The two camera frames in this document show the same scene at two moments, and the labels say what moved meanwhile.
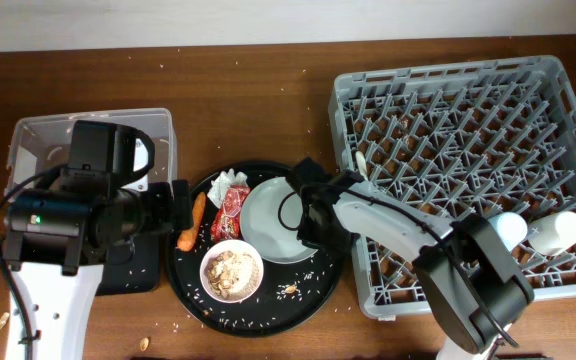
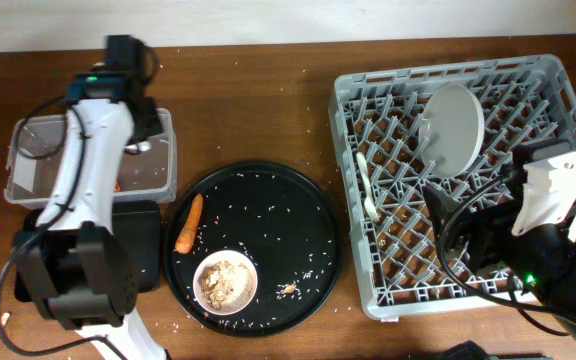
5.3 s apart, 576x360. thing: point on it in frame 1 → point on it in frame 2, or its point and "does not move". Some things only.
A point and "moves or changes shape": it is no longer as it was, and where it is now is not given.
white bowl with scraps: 231,271 moves or changes shape
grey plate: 270,218 → 451,129
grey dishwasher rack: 476,139 does not move
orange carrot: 187,239 does not move
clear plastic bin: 40,144 does not move
